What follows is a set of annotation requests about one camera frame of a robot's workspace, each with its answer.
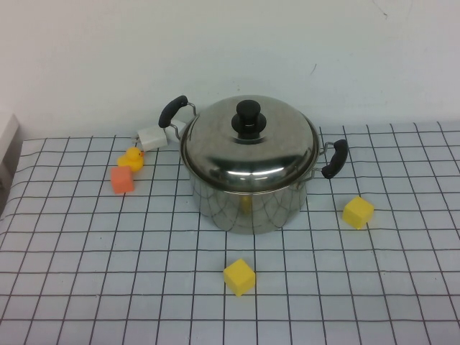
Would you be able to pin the white power adapter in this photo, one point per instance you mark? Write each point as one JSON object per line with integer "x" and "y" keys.
{"x": 152, "y": 139}

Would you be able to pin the white ledge block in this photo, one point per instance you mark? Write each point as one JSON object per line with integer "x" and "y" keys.
{"x": 9, "y": 133}

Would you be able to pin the orange foam cube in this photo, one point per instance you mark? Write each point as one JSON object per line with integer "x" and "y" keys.
{"x": 122, "y": 181}

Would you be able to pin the white black-grid tablecloth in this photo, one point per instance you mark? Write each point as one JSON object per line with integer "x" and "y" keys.
{"x": 323, "y": 287}

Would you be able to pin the yellow rubber duck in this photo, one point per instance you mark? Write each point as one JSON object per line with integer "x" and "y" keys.
{"x": 132, "y": 160}

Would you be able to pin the yellow foam cube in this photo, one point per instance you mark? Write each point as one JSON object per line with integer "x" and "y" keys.
{"x": 239, "y": 278}
{"x": 358, "y": 212}

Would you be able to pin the steel lid with black knob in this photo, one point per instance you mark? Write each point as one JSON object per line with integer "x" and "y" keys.
{"x": 233, "y": 169}

